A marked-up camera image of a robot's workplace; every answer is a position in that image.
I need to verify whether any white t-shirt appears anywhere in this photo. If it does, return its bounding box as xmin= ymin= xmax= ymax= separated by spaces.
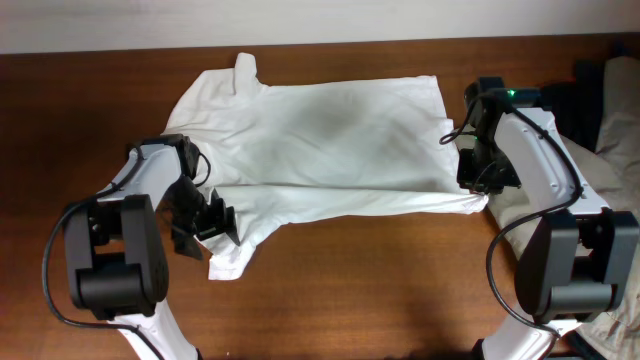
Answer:
xmin=166 ymin=53 xmax=487 ymax=281

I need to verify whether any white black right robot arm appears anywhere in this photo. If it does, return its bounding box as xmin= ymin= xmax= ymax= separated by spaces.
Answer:
xmin=440 ymin=77 xmax=639 ymax=359

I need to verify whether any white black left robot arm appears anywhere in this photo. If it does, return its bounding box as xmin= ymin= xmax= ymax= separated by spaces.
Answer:
xmin=54 ymin=134 xmax=240 ymax=359

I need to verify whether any black and red garment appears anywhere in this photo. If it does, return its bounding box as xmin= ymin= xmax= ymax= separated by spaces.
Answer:
xmin=541 ymin=60 xmax=605 ymax=152

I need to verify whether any beige khaki garment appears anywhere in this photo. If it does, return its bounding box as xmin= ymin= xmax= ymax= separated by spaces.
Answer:
xmin=454 ymin=55 xmax=640 ymax=360

